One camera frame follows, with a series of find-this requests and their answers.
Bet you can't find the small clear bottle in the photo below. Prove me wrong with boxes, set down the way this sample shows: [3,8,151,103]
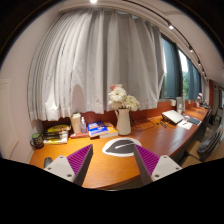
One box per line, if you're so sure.
[81,117,87,134]

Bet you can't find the white curtain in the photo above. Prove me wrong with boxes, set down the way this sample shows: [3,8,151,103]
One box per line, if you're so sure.
[28,8,164,121]

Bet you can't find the white cylindrical container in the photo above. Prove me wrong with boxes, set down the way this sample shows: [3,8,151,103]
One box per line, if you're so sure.
[71,113,81,133]

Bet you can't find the dark computer mouse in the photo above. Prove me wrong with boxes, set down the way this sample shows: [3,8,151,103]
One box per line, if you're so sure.
[44,157,53,169]

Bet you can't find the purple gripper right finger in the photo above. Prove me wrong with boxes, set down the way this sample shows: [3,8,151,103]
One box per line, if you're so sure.
[134,145,181,185]

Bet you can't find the white and pink flowers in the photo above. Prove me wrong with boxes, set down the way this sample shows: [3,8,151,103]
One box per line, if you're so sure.
[108,84,140,111]

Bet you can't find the grey leaf mouse pad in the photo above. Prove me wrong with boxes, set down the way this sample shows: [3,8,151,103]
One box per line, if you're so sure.
[102,137,141,157]

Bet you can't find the white paper sheet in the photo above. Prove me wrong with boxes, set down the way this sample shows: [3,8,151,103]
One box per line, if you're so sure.
[178,120,193,130]

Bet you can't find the grey office chair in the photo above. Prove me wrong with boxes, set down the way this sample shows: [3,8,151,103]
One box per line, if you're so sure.
[181,124,224,167]

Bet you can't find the black cable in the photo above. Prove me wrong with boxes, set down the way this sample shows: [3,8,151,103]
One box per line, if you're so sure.
[130,117,158,132]

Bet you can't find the stack of yellow books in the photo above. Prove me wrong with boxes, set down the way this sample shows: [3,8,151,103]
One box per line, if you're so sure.
[43,124,71,145]

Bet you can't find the white ceramic vase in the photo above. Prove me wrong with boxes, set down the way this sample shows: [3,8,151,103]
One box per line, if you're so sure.
[115,109,131,136]

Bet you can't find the dark tablet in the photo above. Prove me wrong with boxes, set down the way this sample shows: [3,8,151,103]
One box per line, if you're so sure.
[188,118,201,125]

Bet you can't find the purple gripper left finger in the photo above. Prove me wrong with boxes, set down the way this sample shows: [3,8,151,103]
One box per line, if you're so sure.
[44,144,93,186]

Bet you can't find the blue book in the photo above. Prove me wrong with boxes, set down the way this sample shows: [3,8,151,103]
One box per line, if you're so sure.
[87,121,108,137]

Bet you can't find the orange book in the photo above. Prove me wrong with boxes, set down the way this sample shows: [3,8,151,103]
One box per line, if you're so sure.
[101,122,118,138]

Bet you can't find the green mug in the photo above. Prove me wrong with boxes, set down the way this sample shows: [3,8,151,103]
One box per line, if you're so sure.
[30,133,44,149]

